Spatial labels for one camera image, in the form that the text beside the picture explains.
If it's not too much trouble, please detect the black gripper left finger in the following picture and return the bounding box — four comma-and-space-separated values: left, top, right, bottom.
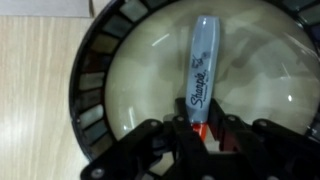
80, 98, 210, 180

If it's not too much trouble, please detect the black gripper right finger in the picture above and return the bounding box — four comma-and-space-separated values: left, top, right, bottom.
208, 99, 320, 180

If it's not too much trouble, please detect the grey red Sharpie marker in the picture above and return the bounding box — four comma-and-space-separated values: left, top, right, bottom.
185, 15, 220, 139

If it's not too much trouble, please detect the black rimmed cream bowl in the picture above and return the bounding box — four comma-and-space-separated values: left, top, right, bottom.
69, 0, 320, 160

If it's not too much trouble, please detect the round wooden table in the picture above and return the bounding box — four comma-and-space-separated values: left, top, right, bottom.
0, 16, 92, 180

